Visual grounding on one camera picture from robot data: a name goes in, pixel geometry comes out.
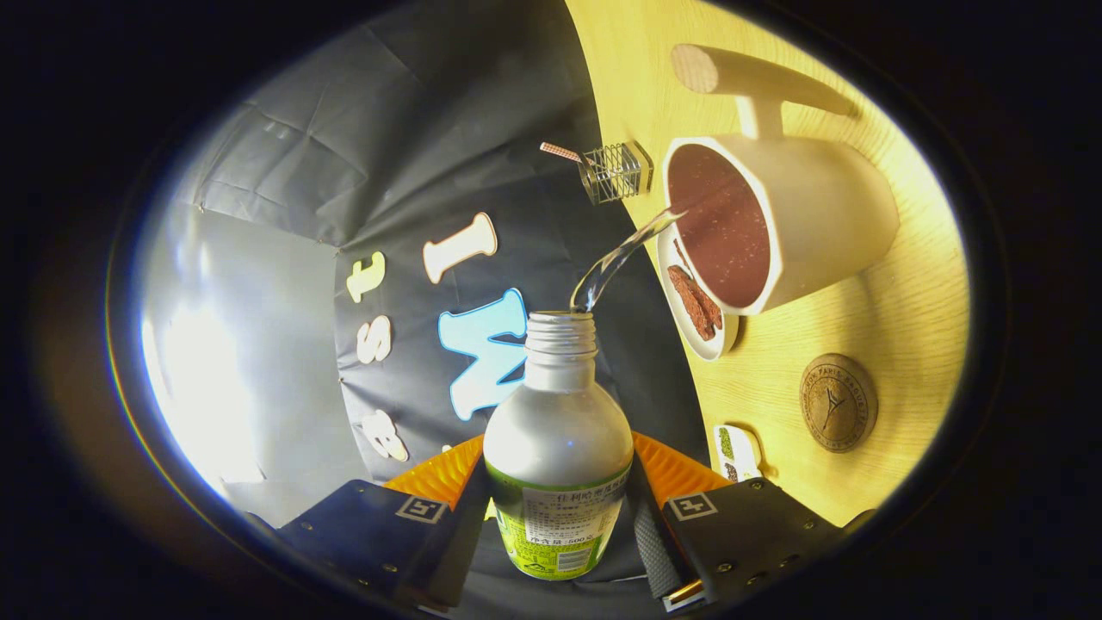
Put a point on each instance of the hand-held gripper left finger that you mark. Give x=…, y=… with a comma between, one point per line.
x=370, y=534

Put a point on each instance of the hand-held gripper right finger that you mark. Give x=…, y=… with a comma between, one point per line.
x=758, y=534

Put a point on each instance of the round wooden coaster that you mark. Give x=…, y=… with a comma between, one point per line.
x=839, y=405

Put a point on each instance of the silver bottle with green label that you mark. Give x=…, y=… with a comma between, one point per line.
x=555, y=430

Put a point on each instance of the clear juice stream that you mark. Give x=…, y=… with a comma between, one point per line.
x=616, y=259

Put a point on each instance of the white divided dish with beans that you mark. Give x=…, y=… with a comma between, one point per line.
x=746, y=448

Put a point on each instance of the white round plate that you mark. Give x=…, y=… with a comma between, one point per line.
x=711, y=349

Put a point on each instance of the brown sausage piece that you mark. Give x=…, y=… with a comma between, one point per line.
x=687, y=301
x=711, y=310

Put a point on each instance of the wooden table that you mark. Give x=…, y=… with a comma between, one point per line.
x=913, y=327

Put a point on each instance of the pink striped straw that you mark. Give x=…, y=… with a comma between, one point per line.
x=560, y=152

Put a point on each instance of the black backdrop cloth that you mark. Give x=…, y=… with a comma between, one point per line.
x=516, y=129

